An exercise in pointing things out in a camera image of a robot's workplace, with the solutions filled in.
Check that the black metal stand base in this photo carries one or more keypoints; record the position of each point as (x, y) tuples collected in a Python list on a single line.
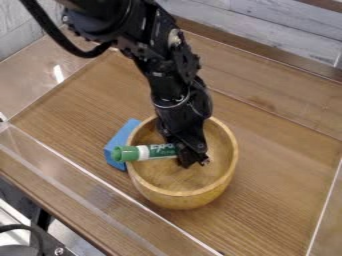
[(46, 245)]

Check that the brown wooden bowl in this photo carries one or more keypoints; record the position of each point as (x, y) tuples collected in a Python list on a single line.
[(180, 188)]

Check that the blue foam block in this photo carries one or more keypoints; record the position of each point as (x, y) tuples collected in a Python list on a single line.
[(119, 140)]

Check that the green Expo marker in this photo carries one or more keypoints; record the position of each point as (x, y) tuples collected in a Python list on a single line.
[(143, 152)]

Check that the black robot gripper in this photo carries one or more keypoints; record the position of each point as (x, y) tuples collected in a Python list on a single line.
[(170, 65)]

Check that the clear acrylic tray wall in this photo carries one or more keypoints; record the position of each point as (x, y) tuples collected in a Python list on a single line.
[(111, 219)]

